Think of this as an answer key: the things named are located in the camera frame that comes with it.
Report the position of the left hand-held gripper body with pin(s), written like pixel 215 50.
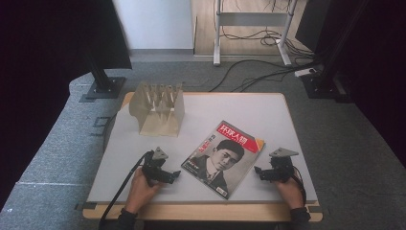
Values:
pixel 152 167

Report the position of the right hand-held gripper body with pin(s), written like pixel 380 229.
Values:
pixel 281 166

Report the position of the person's right hand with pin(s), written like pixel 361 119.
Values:
pixel 289 191

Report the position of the person's left hand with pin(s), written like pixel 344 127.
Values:
pixel 142 193

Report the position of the magazine with portrait cover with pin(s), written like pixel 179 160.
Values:
pixel 220 159

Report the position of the wooden file rack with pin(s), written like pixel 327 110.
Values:
pixel 159 110

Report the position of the white table mat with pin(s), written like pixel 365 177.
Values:
pixel 223 108

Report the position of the white power strip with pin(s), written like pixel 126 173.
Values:
pixel 305 72

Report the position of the black curtain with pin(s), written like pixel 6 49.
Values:
pixel 118 35

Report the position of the black panel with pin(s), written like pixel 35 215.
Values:
pixel 311 22

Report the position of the black stand with base plate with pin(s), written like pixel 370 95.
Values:
pixel 320 86
pixel 105 87

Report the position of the white metal desk frame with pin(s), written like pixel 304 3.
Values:
pixel 252 19

